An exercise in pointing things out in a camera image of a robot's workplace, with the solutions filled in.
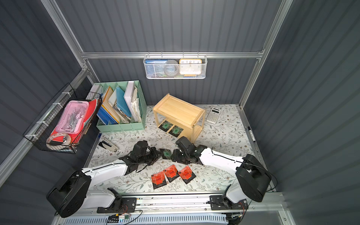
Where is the green tea bag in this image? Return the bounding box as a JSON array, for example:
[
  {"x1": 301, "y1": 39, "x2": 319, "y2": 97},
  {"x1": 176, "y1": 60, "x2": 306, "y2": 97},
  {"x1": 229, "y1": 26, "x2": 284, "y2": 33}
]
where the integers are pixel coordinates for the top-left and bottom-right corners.
[
  {"x1": 169, "y1": 126, "x2": 183, "y2": 137},
  {"x1": 159, "y1": 120, "x2": 173, "y2": 132},
  {"x1": 160, "y1": 149, "x2": 172, "y2": 160}
]

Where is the black marker pen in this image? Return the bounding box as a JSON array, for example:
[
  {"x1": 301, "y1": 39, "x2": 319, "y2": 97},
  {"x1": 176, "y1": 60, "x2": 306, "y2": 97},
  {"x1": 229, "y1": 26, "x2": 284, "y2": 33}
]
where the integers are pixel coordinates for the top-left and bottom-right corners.
[{"x1": 247, "y1": 126, "x2": 256, "y2": 142}]

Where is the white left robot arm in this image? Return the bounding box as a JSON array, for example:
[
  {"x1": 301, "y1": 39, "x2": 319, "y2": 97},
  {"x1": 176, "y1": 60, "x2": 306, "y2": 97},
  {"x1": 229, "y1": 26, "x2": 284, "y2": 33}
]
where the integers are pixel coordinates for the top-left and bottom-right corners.
[{"x1": 46, "y1": 141, "x2": 163, "y2": 218}]

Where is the red tea bag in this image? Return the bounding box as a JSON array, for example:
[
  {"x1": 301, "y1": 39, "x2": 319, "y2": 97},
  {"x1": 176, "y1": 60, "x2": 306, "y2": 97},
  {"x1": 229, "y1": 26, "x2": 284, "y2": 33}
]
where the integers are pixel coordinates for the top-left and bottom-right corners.
[
  {"x1": 178, "y1": 166, "x2": 196, "y2": 184},
  {"x1": 151, "y1": 172, "x2": 167, "y2": 189},
  {"x1": 163, "y1": 165, "x2": 179, "y2": 182}
]

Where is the white scientific calculator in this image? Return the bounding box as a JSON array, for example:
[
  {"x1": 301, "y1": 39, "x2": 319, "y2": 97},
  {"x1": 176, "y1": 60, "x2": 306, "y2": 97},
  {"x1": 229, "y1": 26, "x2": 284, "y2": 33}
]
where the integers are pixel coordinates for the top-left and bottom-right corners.
[{"x1": 206, "y1": 107, "x2": 221, "y2": 124}]

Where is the grey tape roll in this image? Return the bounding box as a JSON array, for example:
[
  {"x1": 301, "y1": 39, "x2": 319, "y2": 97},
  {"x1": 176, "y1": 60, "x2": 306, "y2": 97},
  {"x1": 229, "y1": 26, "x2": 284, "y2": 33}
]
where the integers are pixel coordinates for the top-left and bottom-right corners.
[{"x1": 164, "y1": 60, "x2": 179, "y2": 77}]

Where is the clear tape dispenser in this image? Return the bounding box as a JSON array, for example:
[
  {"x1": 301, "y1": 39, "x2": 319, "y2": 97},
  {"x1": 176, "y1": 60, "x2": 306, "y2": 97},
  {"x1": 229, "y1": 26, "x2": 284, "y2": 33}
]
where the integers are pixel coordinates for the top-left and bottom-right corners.
[{"x1": 46, "y1": 133, "x2": 72, "y2": 145}]

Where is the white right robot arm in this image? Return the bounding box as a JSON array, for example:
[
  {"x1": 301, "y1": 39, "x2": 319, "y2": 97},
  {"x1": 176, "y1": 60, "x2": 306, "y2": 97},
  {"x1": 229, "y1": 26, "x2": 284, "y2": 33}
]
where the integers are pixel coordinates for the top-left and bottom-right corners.
[{"x1": 171, "y1": 136, "x2": 272, "y2": 203}]

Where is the pink plastic tool case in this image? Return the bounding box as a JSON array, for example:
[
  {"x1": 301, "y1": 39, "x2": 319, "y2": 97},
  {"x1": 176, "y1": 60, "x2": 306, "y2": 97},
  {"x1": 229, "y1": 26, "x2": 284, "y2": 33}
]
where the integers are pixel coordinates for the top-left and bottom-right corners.
[{"x1": 55, "y1": 100, "x2": 89, "y2": 135}]

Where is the red folder in basket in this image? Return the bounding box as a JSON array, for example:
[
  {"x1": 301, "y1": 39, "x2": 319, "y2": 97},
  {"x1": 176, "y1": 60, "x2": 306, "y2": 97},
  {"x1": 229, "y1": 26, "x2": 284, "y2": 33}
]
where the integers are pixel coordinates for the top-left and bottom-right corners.
[{"x1": 51, "y1": 99, "x2": 98, "y2": 144}]

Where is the light wooden two-tier shelf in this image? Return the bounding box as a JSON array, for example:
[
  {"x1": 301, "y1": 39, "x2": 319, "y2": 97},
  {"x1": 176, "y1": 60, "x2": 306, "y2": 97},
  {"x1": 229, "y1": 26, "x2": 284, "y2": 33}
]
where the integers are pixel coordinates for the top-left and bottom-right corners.
[{"x1": 153, "y1": 93, "x2": 205, "y2": 143}]

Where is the black wire wall basket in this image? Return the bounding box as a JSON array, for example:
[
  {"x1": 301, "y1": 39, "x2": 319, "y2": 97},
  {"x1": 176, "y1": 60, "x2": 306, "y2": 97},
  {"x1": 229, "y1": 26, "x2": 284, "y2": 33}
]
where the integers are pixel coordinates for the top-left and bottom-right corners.
[{"x1": 23, "y1": 85, "x2": 102, "y2": 154}]

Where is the green file organizer box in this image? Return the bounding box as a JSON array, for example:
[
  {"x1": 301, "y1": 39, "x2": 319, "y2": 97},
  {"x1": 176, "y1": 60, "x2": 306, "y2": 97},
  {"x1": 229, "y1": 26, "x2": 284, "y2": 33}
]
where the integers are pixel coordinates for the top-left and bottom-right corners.
[{"x1": 91, "y1": 80, "x2": 147, "y2": 133}]

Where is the white mesh hanging basket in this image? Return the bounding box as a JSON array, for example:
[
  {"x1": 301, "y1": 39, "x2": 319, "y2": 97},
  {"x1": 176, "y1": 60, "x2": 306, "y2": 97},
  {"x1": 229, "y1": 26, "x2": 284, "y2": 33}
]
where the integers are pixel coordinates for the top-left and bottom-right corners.
[{"x1": 143, "y1": 54, "x2": 208, "y2": 79}]

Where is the blue box in basket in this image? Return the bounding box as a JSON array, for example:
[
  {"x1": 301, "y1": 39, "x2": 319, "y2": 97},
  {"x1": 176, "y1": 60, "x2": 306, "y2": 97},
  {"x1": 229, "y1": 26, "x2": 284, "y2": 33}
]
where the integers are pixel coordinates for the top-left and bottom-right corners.
[{"x1": 143, "y1": 59, "x2": 168, "y2": 79}]

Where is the yellow white alarm clock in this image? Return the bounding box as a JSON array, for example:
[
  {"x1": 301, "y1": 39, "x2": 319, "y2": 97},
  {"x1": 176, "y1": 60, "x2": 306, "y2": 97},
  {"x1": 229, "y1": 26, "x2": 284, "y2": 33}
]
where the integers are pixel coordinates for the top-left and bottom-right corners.
[{"x1": 179, "y1": 59, "x2": 203, "y2": 77}]

